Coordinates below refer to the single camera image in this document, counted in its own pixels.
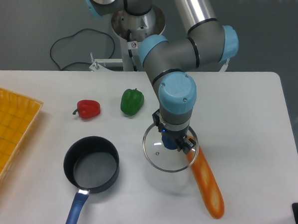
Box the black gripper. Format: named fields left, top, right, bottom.
left=152, top=110, right=196, bottom=154

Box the glass lid blue knob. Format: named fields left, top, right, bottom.
left=142, top=124, right=199, bottom=173

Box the dark saucepan blue handle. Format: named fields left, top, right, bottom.
left=63, top=136, right=120, bottom=224

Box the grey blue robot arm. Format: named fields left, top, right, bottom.
left=85, top=0, right=239, bottom=153

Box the green bell pepper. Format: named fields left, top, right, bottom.
left=120, top=88, right=145, bottom=116

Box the orange baguette bread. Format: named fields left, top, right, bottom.
left=191, top=146, right=225, bottom=219

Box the red bell pepper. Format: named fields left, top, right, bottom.
left=73, top=100, right=101, bottom=119

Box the yellow woven basket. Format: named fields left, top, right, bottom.
left=0, top=87, right=43, bottom=182

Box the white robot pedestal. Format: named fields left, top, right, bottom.
left=88, top=1, right=232, bottom=79

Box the black cable on floor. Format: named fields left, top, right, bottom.
left=49, top=26, right=117, bottom=74

